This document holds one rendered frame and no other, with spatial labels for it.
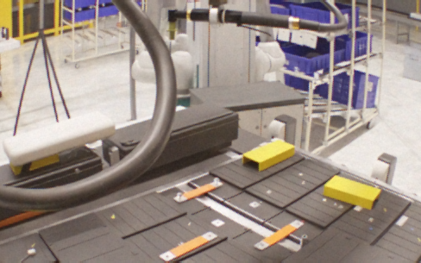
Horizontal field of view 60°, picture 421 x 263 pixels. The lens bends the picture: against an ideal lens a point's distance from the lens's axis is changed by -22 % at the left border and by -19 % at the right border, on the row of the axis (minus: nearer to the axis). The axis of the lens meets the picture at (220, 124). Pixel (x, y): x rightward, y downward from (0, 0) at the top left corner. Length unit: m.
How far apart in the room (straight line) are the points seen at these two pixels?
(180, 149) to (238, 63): 1.47
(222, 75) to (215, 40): 0.22
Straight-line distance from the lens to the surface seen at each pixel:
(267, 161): 1.30
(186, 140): 1.32
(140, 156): 0.54
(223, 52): 2.66
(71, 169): 1.13
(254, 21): 1.36
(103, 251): 0.95
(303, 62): 3.44
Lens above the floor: 1.60
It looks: 22 degrees down
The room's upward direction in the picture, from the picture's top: 1 degrees clockwise
